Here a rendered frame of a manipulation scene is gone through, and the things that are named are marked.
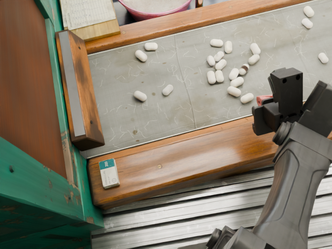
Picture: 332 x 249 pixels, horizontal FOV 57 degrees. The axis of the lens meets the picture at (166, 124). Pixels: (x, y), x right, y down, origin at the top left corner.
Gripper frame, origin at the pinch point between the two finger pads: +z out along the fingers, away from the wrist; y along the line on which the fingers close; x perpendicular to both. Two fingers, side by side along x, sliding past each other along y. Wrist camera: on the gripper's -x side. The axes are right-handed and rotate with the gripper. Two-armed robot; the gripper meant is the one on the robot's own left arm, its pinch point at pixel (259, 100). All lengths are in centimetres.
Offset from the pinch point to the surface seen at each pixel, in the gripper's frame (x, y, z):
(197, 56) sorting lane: -7.3, 8.0, 20.7
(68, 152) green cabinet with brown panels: -2.8, 42.9, -6.1
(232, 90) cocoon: 0.0, 3.1, 9.0
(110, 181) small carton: 7.6, 37.4, -4.6
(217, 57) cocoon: -6.8, 3.5, 17.3
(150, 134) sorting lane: 4.6, 26.2, 6.1
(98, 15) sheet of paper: -23, 32, 32
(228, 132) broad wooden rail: 6.5, 8.1, 0.3
